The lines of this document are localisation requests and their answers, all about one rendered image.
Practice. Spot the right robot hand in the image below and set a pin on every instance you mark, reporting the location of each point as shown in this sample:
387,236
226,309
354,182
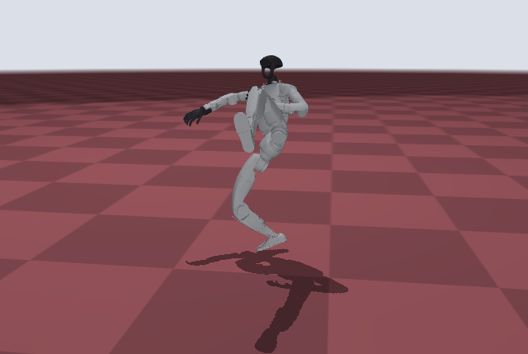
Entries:
198,113

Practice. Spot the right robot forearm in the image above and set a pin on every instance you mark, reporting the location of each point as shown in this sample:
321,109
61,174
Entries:
216,104

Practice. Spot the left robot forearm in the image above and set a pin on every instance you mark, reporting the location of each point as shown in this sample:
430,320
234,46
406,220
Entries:
290,108

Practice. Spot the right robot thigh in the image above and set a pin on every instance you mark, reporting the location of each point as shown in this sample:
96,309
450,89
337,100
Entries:
244,183

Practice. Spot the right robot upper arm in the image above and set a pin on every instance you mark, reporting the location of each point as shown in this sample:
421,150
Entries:
241,96

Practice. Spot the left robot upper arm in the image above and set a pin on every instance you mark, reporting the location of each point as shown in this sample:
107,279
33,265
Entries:
291,92

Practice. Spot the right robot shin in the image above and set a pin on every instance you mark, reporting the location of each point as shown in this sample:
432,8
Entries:
254,222

